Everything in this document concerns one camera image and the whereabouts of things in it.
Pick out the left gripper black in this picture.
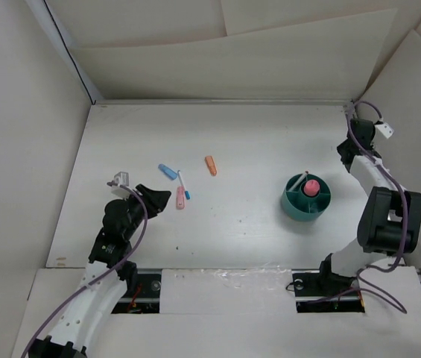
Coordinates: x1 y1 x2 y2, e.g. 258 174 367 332
123 184 169 239

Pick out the blue capped marker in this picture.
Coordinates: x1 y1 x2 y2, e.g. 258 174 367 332
177 170 191 201

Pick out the orange correction tape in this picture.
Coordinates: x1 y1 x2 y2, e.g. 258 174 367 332
205 155 218 176

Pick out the pink glue stick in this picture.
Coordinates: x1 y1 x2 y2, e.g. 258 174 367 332
303 179 320 197

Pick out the red capped marker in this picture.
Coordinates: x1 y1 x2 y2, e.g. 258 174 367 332
289 171 308 192

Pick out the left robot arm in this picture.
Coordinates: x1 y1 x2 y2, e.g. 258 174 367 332
22 184 171 357

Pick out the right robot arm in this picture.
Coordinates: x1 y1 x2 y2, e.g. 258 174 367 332
316 119 421 296

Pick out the pink correction tape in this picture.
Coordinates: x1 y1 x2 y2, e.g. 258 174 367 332
176 186 186 210

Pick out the blue correction tape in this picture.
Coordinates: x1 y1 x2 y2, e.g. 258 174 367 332
158 163 178 180

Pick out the teal round organizer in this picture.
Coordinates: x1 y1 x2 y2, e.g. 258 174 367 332
280 173 331 222

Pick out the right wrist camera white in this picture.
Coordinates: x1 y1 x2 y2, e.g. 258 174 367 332
375 121 394 139

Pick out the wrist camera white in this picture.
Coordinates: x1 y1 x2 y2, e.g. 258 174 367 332
375 121 394 139
107 172 130 198

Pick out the aluminium rail right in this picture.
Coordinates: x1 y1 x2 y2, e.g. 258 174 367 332
344 103 358 124

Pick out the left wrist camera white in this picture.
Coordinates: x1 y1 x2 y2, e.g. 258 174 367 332
107 172 130 198

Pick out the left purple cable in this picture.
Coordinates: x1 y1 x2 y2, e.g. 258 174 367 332
19 180 150 358

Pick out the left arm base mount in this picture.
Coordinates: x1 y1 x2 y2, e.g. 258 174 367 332
112 270 162 315

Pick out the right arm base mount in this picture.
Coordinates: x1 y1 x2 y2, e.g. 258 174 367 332
286 269 365 313

